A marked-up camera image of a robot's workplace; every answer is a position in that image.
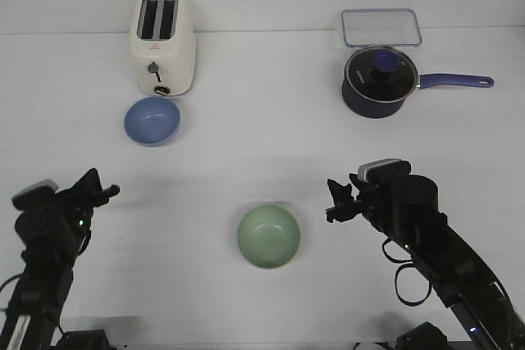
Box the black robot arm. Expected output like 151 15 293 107
68 172 504 344
1 179 120 349

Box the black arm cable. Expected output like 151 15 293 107
381 239 431 307

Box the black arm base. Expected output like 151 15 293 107
53 330 113 350
395 322 449 350

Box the blue saucepan with handle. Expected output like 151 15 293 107
342 73 495 119

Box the white two-slot toaster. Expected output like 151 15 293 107
129 0 196 97

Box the green plastic bowl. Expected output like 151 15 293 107
237 204 301 269

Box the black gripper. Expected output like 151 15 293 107
326 177 392 227
55 168 120 227

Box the blue plastic bowl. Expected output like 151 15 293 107
123 97 181 147

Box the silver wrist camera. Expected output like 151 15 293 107
357 158 412 183
11 179 58 211

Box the glass pot lid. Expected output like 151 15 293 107
345 46 418 85

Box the clear plastic food container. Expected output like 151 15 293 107
341 8 422 48

